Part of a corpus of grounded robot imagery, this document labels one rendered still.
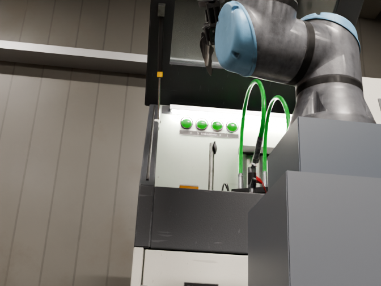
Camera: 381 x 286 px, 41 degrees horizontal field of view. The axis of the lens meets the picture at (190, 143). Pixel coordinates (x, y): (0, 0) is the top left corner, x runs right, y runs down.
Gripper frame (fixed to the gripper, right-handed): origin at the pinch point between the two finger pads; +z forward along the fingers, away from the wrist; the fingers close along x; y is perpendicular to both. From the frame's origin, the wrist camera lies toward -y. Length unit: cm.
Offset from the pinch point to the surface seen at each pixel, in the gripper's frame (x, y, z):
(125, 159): -66, -173, 86
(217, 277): -13, 41, 41
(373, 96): 54, -33, 30
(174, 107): -19, -44, 21
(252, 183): 2.0, 1.4, 37.3
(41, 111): -116, -192, 46
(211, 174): -9.9, 4.6, 30.1
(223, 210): -8.5, 29.4, 29.5
